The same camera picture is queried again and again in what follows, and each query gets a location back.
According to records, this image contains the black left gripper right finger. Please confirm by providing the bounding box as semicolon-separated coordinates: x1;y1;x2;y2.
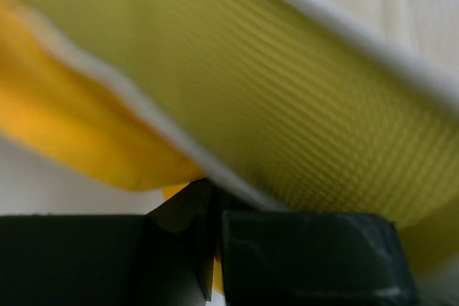
215;189;419;305

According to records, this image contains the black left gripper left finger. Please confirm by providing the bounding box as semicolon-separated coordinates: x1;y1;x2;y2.
1;180;215;305

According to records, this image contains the cream quilted pillow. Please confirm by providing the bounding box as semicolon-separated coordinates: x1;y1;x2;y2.
18;0;458;274

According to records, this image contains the yellow pillowcase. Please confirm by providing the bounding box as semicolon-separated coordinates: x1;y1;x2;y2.
0;0;225;292

